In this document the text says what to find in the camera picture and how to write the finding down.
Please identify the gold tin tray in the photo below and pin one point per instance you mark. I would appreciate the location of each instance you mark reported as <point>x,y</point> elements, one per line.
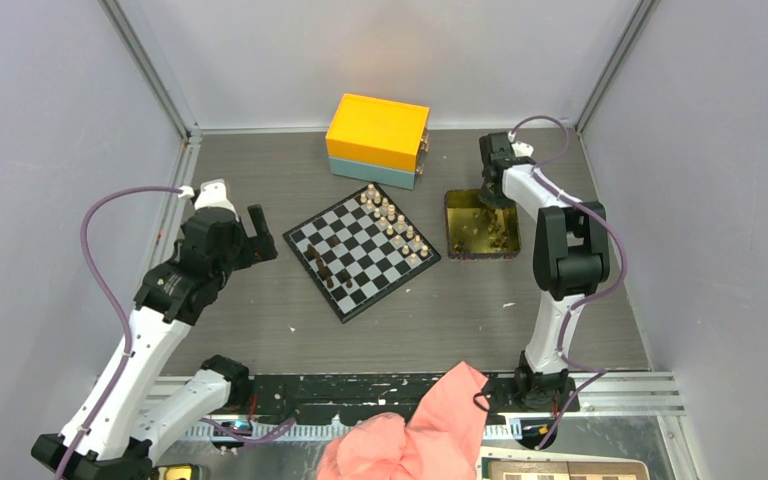
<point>476,231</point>

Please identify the black white chess board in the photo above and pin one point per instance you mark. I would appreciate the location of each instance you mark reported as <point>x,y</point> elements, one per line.
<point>380,248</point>

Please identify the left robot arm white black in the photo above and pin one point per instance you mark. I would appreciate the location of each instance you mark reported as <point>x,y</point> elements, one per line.
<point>113,436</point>

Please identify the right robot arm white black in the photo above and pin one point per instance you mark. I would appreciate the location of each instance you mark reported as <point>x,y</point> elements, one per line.
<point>570,259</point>

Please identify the yellow and teal box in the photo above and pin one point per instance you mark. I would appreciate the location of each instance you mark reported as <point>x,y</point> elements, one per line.
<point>377,140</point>

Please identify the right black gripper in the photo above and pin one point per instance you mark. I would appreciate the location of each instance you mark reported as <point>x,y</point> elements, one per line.
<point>486,195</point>

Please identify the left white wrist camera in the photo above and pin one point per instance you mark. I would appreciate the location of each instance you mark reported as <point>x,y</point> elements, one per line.
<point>211,194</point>

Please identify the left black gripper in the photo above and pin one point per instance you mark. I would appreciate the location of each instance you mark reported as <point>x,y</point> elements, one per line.
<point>256,247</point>

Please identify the pink cloth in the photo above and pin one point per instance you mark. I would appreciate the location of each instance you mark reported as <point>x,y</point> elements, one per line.
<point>441,440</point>

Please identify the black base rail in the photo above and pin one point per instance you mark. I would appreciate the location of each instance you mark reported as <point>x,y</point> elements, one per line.
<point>316,399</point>

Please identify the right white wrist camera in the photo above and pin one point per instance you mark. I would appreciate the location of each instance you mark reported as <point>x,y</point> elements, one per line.
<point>522,149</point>

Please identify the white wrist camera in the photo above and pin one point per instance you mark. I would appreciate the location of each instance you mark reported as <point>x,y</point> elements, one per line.
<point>211,194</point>
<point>522,149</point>

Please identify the gold tin at bottom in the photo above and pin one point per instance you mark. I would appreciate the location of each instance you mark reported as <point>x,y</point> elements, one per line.
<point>177,472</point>

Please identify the wooden chess board box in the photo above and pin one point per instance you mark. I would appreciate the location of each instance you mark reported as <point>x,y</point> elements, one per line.
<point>577,470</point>

